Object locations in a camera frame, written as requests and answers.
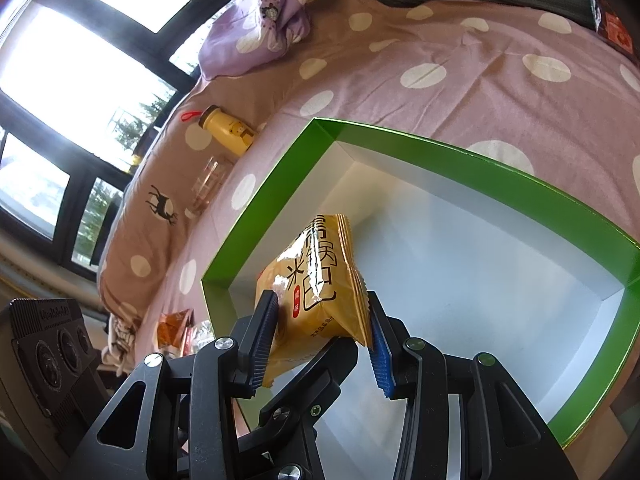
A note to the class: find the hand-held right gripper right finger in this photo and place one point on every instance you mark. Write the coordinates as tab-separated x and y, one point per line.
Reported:
380	360

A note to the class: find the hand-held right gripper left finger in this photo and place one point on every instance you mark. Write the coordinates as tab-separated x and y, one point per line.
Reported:
266	340

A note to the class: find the yellow snack packet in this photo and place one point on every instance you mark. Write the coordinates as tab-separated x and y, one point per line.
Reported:
310	300

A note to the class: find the green cardboard box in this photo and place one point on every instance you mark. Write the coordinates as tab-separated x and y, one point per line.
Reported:
450	260

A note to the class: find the orange snack packet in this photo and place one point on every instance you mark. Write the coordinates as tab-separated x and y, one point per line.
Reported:
172	327

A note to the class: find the clear plastic bottle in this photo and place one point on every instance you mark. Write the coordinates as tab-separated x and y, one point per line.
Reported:
207	185

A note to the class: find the yellow bottle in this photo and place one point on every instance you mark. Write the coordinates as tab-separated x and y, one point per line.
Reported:
225	127

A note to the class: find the pink polka dot bed sheet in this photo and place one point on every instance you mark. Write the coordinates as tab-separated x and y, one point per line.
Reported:
400	100

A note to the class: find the black framed window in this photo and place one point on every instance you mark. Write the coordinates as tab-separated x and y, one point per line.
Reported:
75	70

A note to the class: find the purple dotted cloth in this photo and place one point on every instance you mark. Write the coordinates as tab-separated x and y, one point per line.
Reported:
250	25

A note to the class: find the red snack packet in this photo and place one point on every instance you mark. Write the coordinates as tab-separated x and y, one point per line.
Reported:
612	30

